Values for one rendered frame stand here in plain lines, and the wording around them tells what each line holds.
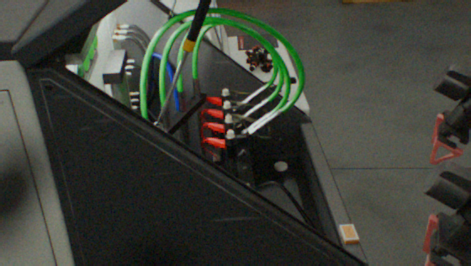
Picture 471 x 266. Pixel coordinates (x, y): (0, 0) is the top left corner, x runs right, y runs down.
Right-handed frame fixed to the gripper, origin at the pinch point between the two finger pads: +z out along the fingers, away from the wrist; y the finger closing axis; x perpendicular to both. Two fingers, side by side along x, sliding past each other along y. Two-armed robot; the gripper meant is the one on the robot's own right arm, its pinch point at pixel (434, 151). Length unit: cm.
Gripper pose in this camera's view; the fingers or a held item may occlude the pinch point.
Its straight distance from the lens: 154.9
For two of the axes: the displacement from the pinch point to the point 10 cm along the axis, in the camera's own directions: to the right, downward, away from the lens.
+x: 8.7, 4.9, -0.6
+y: -3.3, 4.8, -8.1
